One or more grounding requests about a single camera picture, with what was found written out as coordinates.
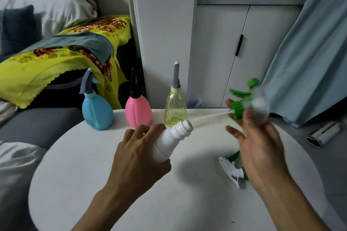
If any yellow floral cloth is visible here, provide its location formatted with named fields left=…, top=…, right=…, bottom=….
left=0, top=14, right=132, bottom=110

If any grey seat cushion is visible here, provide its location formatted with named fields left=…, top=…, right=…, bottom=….
left=0, top=108, right=85, bottom=151

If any clear green spray head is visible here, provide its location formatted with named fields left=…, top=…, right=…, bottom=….
left=189, top=78, right=271, bottom=128

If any pink plastic bottle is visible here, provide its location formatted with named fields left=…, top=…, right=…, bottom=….
left=125, top=96, right=152, bottom=129

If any white pillow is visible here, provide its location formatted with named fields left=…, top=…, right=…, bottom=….
left=0, top=0, right=98, bottom=39

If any yellow translucent bottle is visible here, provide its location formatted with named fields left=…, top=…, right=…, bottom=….
left=164, top=90, right=188, bottom=128

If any grey yellow spray head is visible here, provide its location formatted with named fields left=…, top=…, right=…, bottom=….
left=171, top=61, right=181, bottom=93

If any person's right forearm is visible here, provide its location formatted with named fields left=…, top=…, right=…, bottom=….
left=256, top=175, right=330, bottom=231

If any light blue curtain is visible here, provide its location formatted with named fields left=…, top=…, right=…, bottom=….
left=261, top=0, right=347, bottom=128

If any dark blue pillow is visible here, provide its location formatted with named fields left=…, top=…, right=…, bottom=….
left=0, top=5, right=36, bottom=57

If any grey-teal towel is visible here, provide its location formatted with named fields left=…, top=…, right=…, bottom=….
left=20, top=31, right=114, bottom=65

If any white grey lint roller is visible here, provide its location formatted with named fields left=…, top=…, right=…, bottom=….
left=306, top=121, right=341, bottom=147

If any grey blue spray head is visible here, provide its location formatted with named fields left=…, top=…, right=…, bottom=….
left=79, top=67, right=101, bottom=96

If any black spray head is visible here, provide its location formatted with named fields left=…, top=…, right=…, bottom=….
left=130, top=67, right=141, bottom=99

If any person's right hand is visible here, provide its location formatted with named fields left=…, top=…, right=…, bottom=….
left=225, top=99, right=292, bottom=193

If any person's left forearm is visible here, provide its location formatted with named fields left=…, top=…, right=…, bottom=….
left=71, top=186, right=141, bottom=231

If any white plastic bottle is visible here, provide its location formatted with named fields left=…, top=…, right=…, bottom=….
left=151, top=119, right=194, bottom=164

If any white green spray head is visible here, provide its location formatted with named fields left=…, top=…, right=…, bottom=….
left=219, top=150, right=249, bottom=189

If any person's left hand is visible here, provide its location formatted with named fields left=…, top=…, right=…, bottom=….
left=104, top=124, right=172, bottom=199

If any black wardrobe handle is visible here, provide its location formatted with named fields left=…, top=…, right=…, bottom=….
left=235, top=34, right=244, bottom=57

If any blue plastic bottle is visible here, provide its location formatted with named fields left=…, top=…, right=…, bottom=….
left=82, top=92, right=115, bottom=131

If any white wardrobe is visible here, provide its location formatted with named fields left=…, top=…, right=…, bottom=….
left=129, top=0, right=326, bottom=109

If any white bed sheet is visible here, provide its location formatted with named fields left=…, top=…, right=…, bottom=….
left=0, top=101, right=47, bottom=231

